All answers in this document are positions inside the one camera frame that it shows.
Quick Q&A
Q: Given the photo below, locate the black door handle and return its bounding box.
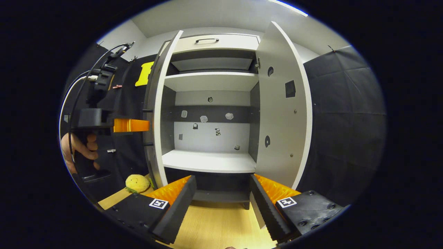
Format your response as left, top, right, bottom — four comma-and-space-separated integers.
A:
142, 109, 154, 146

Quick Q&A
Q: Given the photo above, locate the beige cabinet door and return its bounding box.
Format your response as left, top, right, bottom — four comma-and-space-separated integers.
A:
255, 21, 313, 191
143, 30, 184, 190

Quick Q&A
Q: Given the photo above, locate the grey cabinet shelf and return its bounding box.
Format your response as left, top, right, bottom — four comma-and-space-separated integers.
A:
171, 57, 253, 71

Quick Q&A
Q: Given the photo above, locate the beige double-door shoe cabinet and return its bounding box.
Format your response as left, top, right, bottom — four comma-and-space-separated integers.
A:
143, 21, 313, 210

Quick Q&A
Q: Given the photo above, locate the white cable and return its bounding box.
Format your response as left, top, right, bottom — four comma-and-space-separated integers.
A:
59, 75, 98, 163

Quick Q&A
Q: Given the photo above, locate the black cable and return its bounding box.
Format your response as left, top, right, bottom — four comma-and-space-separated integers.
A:
68, 42, 135, 163

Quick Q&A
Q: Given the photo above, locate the yellow plush toy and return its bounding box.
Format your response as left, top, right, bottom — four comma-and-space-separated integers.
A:
125, 174, 151, 193

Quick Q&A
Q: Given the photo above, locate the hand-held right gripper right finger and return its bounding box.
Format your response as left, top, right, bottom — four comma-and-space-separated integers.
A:
249, 174, 348, 243

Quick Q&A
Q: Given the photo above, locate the white cabinet shelf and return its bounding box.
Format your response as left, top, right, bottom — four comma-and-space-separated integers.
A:
162, 149, 256, 173
164, 72, 259, 92

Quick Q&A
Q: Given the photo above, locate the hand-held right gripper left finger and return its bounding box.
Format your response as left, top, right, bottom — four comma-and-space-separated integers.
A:
104, 175, 197, 244

